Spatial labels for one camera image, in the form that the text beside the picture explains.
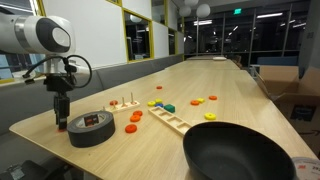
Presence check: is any wooden peg board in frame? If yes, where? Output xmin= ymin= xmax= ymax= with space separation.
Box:
xmin=103 ymin=93 xmax=140 ymax=113

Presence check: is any cardboard box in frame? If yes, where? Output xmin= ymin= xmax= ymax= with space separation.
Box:
xmin=254 ymin=65 xmax=320 ymax=155

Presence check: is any yellow square block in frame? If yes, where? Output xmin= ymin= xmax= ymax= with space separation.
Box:
xmin=197 ymin=98 xmax=205 ymax=103

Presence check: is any yellow ring right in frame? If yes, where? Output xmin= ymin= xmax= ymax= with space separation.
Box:
xmin=204 ymin=112 xmax=217 ymax=121

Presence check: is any wooden slotted tray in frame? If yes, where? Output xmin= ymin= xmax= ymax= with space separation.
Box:
xmin=149 ymin=107 xmax=191 ymax=136

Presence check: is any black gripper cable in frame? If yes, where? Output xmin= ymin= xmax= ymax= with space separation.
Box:
xmin=22 ymin=54 xmax=93 ymax=89

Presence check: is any green square block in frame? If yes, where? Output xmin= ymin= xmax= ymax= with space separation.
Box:
xmin=164 ymin=104 xmax=175 ymax=113

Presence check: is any black tape roll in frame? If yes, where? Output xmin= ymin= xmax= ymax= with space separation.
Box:
xmin=67 ymin=111 xmax=116 ymax=148

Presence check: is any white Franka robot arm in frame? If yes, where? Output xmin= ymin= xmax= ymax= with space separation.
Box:
xmin=0 ymin=13 xmax=75 ymax=130

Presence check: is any black bowl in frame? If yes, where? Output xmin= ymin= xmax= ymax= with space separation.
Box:
xmin=183 ymin=122 xmax=296 ymax=180

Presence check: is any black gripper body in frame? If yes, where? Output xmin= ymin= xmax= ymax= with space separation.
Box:
xmin=44 ymin=74 xmax=74 ymax=118

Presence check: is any white dish on far table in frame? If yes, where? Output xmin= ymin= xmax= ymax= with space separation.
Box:
xmin=213 ymin=56 xmax=227 ymax=61

